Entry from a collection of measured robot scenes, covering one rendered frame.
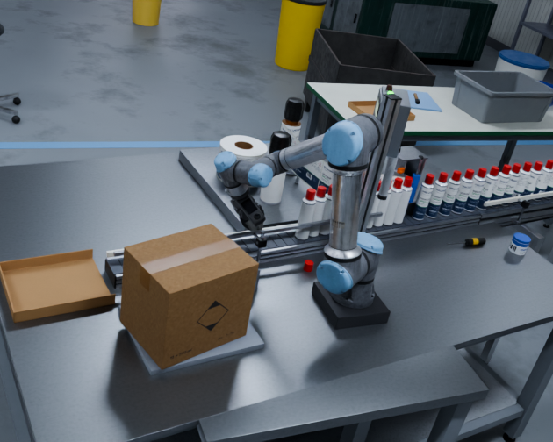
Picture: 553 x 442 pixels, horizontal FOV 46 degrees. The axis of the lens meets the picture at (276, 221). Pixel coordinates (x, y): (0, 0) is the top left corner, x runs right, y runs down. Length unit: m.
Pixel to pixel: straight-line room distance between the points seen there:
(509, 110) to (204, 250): 2.98
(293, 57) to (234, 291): 5.47
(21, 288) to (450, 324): 1.42
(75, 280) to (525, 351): 2.51
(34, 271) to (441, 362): 1.34
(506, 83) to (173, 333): 3.58
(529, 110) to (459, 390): 2.84
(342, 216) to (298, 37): 5.28
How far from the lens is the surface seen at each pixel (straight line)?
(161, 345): 1.85
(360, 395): 1.98
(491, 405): 3.09
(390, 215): 2.69
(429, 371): 2.15
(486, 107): 4.39
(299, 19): 7.07
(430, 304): 2.43
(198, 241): 1.94
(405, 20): 8.14
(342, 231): 1.96
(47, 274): 2.26
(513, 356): 3.80
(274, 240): 2.45
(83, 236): 2.45
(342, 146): 1.84
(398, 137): 2.28
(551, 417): 3.55
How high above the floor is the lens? 2.18
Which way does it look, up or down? 30 degrees down
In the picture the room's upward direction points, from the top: 11 degrees clockwise
